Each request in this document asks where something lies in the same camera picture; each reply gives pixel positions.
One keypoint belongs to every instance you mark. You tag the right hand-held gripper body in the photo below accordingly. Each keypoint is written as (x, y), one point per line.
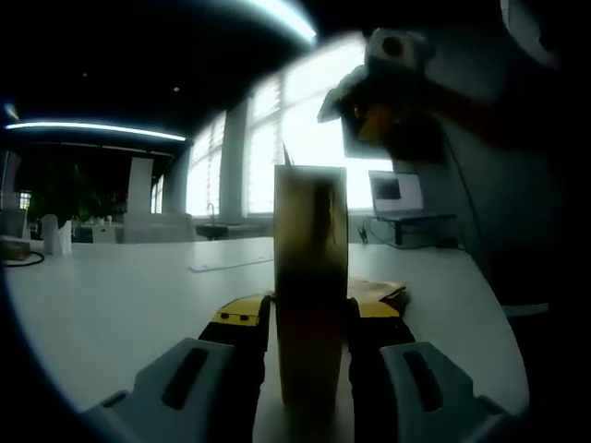
(397, 48)

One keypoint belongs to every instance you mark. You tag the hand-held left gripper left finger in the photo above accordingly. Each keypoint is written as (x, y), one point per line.
(194, 392)

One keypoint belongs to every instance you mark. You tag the flat white strip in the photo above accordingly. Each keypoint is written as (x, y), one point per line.
(231, 264)

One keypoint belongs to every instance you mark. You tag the black laptop stand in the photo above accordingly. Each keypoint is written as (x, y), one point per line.
(415, 218)

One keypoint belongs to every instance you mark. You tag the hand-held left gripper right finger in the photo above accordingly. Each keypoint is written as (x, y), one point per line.
(425, 397)

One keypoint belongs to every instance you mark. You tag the white table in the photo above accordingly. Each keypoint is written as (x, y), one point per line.
(138, 314)

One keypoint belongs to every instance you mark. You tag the potted green plant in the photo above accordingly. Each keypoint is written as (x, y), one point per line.
(57, 231)

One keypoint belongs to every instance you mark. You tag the sink with faucet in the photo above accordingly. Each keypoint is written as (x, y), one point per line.
(231, 229)

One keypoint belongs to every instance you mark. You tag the brown flat block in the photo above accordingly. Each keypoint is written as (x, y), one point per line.
(14, 249)

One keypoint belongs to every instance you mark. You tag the curved ceiling light strip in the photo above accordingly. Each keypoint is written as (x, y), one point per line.
(92, 128)
(295, 20)

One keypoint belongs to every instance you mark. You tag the white chest device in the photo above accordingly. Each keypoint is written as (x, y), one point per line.
(526, 27)

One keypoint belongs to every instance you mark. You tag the white pillar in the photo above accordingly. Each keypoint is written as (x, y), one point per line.
(140, 184)

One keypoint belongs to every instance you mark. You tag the white sofa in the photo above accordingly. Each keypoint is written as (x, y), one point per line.
(157, 227)

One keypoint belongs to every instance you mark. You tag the black chair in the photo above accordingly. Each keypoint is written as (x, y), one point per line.
(522, 277)

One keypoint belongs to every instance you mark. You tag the yellow paper bag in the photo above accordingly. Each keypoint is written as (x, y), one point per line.
(309, 277)

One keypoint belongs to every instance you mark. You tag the open laptop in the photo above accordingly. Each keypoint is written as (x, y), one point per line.
(397, 194)

